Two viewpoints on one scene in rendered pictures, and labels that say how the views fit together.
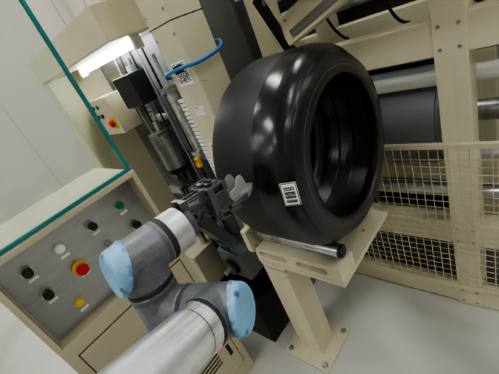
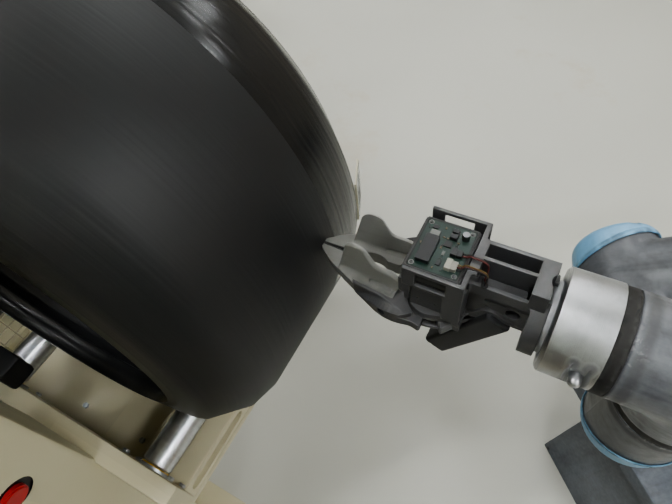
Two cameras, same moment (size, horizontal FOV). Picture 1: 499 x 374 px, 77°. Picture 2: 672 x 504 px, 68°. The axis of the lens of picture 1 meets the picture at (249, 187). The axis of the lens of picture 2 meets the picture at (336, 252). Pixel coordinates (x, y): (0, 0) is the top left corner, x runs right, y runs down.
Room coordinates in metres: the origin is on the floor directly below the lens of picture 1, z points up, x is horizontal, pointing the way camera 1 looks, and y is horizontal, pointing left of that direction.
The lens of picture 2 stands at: (0.81, 0.25, 1.65)
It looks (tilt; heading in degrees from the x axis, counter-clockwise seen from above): 57 degrees down; 247
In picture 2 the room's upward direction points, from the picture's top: straight up
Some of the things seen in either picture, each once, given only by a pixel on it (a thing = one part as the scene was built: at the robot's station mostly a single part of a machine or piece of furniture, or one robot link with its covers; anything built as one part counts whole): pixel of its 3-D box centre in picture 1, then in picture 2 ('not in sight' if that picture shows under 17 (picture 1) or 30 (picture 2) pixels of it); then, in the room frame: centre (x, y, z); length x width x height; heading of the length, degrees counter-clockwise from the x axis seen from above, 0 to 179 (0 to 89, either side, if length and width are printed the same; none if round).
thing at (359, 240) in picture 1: (321, 236); (168, 353); (0.95, -0.18, 0.80); 0.37 x 0.36 x 0.02; 129
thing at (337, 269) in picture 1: (300, 254); (229, 382); (0.86, -0.07, 0.84); 0.36 x 0.09 x 0.06; 39
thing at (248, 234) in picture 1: (277, 209); (72, 429); (1.09, -0.06, 0.90); 0.40 x 0.03 x 0.10; 129
